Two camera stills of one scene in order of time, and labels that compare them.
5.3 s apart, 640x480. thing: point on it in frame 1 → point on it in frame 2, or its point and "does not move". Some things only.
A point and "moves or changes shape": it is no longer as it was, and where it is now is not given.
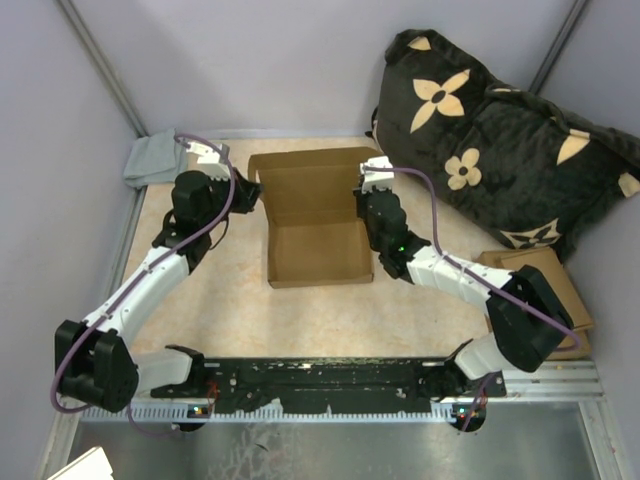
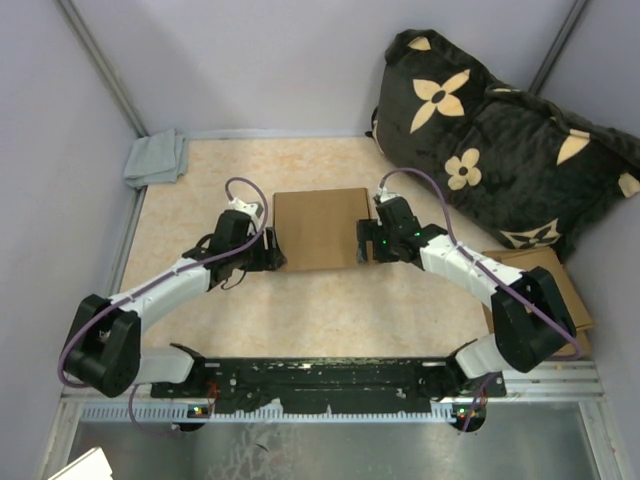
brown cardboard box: (316, 235) moves or changes shape
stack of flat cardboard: (545, 261) does not move
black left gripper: (245, 190) → (275, 257)
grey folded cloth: (157, 158) does not move
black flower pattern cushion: (520, 168) does not move
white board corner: (92, 465) does not move
